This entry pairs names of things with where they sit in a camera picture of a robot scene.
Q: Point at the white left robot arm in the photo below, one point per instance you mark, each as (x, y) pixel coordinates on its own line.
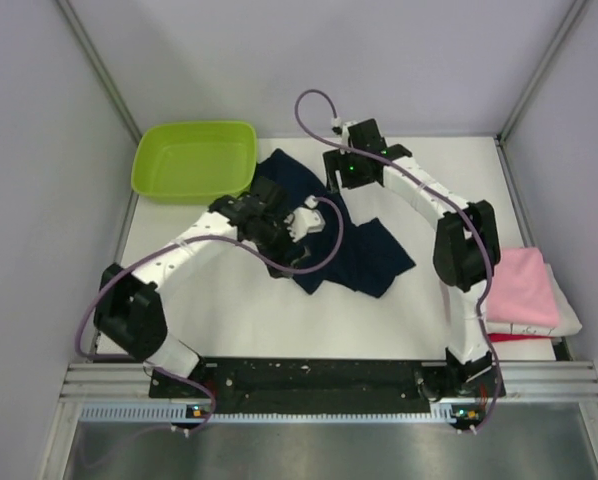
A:
(131, 311)

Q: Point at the lime green plastic basin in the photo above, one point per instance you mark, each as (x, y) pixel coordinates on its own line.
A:
(194, 162)

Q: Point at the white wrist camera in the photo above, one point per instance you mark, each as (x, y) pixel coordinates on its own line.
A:
(341, 129)
(304, 220)

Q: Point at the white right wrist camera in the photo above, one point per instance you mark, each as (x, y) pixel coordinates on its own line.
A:
(341, 129)

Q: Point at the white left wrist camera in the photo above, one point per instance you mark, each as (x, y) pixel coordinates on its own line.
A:
(304, 220)

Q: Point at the pink folded t shirt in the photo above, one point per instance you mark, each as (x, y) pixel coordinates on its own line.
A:
(521, 291)

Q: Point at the grey slotted cable duct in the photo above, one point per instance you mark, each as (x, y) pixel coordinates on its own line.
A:
(185, 414)

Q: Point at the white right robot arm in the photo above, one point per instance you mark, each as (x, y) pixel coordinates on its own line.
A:
(466, 243)

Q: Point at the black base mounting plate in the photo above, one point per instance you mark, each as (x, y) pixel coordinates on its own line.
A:
(243, 385)

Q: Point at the red folded t shirt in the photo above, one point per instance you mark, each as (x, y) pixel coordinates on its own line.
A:
(502, 337)

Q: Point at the navy blue t shirt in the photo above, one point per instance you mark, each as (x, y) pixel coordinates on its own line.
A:
(369, 258)

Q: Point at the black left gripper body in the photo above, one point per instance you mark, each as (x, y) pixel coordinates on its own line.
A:
(273, 236)

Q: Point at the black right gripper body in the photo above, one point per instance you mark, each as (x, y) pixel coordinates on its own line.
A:
(351, 171)

